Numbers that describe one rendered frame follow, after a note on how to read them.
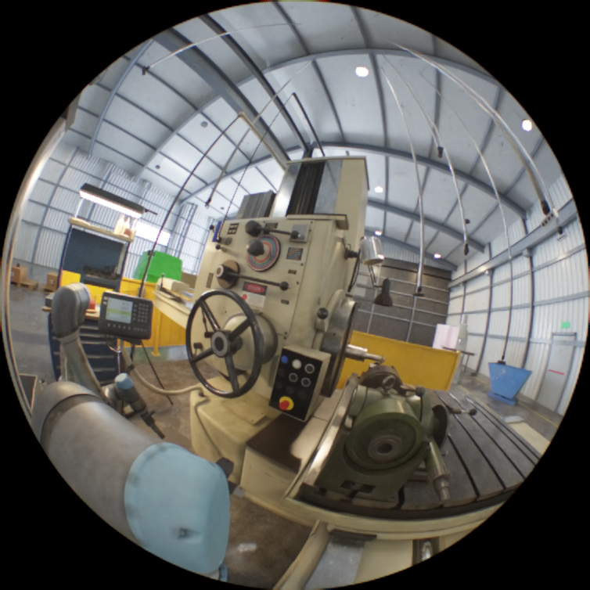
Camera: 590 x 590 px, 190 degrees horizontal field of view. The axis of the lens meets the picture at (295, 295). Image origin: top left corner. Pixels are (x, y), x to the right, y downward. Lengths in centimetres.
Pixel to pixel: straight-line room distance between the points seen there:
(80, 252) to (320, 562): 267
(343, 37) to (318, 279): 689
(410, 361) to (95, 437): 324
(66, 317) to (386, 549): 125
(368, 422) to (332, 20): 729
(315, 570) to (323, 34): 790
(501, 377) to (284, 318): 628
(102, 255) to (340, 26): 725
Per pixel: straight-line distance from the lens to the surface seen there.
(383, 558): 91
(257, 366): 50
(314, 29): 720
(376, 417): 43
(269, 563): 150
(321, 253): 70
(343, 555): 82
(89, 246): 235
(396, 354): 314
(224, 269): 85
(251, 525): 155
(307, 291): 68
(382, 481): 55
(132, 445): 16
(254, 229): 84
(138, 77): 1027
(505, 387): 644
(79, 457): 17
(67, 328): 65
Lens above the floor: 148
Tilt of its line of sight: 2 degrees up
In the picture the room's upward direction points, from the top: 13 degrees clockwise
